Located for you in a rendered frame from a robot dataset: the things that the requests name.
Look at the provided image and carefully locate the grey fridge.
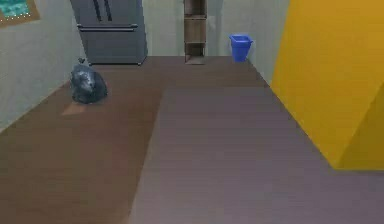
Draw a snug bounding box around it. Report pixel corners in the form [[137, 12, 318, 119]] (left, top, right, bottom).
[[69, 0, 149, 66]]

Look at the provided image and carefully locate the grey fridge drawer handle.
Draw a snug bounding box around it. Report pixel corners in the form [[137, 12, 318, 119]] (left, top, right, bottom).
[[76, 23, 139, 33]]

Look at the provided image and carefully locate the black garbage bag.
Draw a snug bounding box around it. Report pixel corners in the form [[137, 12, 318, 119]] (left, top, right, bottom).
[[69, 57, 109, 105]]

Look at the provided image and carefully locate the black fridge handle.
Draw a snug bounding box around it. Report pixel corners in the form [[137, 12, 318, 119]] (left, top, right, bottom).
[[92, 0, 103, 23], [102, 0, 113, 22]]

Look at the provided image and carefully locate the blue bin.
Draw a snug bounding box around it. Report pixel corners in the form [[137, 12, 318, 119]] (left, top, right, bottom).
[[228, 34, 254, 63]]

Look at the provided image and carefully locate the brown wooden shelf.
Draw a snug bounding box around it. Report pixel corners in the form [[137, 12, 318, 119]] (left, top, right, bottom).
[[183, 0, 208, 65]]

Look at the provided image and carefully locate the yellow cupboard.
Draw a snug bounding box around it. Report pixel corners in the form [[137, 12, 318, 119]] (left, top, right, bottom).
[[270, 0, 384, 171]]

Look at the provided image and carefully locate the framed wall picture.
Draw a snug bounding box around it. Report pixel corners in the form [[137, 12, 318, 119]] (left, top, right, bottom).
[[0, 0, 41, 28]]

